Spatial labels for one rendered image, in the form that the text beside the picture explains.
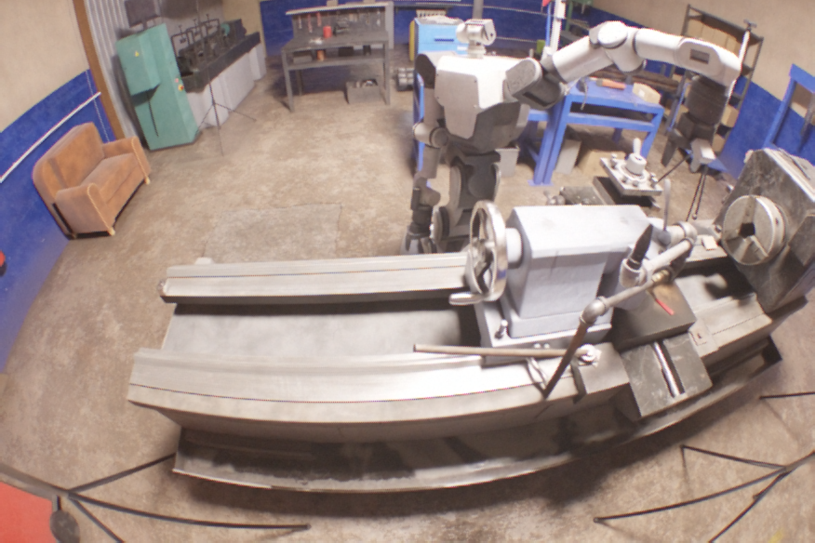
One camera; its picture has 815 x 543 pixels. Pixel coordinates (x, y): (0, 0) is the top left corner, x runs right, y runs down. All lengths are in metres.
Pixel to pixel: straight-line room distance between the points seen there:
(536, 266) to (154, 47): 4.06
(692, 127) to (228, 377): 1.22
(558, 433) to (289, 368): 0.96
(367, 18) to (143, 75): 2.73
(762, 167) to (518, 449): 1.45
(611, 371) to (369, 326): 0.70
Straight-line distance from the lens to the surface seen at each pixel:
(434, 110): 1.31
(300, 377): 0.89
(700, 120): 0.81
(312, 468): 1.27
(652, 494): 2.04
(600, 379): 0.94
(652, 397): 1.00
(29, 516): 2.29
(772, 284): 1.65
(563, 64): 0.96
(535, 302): 0.79
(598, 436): 1.44
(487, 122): 1.08
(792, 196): 1.59
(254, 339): 1.13
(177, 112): 4.33
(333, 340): 1.06
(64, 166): 3.64
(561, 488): 1.78
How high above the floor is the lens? 1.63
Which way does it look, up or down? 44 degrees down
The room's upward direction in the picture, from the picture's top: straight up
